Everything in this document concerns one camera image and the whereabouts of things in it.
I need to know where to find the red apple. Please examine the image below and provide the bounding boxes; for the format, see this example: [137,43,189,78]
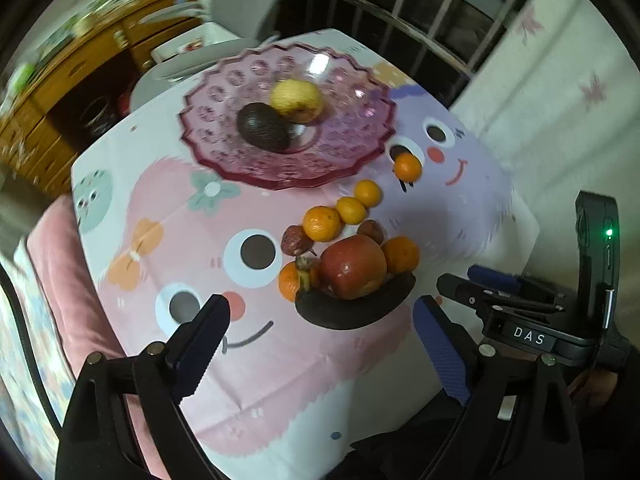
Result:
[319,235,388,300]

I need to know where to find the dark avocado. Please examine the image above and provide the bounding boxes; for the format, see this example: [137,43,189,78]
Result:
[236,102,291,152]

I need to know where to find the shrivelled brown fruit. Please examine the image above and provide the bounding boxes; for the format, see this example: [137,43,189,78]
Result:
[357,219,386,243]

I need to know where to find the pink scalloped plastic plate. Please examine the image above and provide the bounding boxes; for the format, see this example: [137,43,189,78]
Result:
[179,42,398,191]

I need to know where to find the pink blanket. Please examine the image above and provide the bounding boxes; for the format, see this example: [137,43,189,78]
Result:
[25,194,151,466]

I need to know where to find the yellow apple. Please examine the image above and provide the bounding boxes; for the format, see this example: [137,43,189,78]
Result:
[270,79,323,123]

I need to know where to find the metal window grille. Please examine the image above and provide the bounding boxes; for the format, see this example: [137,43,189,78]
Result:
[272,0,531,108]

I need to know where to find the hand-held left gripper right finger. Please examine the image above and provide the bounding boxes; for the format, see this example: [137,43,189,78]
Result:
[412,295,583,480]

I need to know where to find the dark cloth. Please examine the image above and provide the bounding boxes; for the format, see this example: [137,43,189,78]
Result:
[345,387,468,480]

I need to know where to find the black cable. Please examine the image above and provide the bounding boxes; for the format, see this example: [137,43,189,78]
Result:
[0,262,53,411]

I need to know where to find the small orange tangerine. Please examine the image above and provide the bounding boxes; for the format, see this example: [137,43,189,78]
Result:
[354,179,383,207]
[394,152,423,182]
[336,196,368,225]

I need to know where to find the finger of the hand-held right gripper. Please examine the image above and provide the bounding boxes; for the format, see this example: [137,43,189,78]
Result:
[467,265,581,306]
[436,272,568,317]

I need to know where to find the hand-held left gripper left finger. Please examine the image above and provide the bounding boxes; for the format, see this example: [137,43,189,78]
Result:
[56,294,231,480]

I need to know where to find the printed cartoon tablecloth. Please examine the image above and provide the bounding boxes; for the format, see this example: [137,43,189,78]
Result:
[70,27,518,456]

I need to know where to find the blackened banana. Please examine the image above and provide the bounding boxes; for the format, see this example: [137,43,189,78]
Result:
[294,255,417,331]

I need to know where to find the shrivelled reddish fruit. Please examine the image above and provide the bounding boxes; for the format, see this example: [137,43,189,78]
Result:
[281,225,317,257]

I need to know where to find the wooden cabinet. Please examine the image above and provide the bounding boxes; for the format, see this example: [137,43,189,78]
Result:
[0,0,206,196]

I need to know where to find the large orange tangerine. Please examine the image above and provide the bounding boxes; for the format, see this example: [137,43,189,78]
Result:
[302,205,343,242]
[382,236,420,275]
[278,260,321,303]

